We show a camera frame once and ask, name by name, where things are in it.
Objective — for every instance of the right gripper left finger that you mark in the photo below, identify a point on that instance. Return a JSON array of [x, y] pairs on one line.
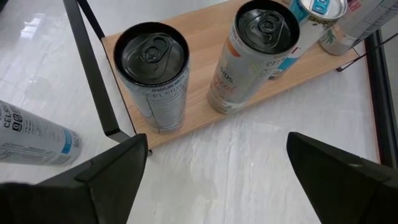
[[109, 186]]

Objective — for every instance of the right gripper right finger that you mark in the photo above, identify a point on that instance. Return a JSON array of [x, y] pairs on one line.
[[342, 193]]

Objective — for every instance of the Celsius Arctic Vibe can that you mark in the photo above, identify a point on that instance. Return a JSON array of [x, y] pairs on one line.
[[161, 102], [34, 137]]

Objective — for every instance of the Celsius Tropical Vibe can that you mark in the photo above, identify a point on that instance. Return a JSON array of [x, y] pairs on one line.
[[239, 77]]

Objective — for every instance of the blue silver Red Bull can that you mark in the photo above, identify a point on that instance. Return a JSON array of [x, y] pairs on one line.
[[306, 34]]

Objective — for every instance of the Celsius Beach Vibe can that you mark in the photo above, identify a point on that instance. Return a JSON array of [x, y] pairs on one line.
[[357, 21]]

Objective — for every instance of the wooden tray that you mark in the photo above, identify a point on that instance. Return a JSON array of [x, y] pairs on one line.
[[202, 87]]

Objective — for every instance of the black metal table frame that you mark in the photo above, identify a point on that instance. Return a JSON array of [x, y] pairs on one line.
[[377, 93]]

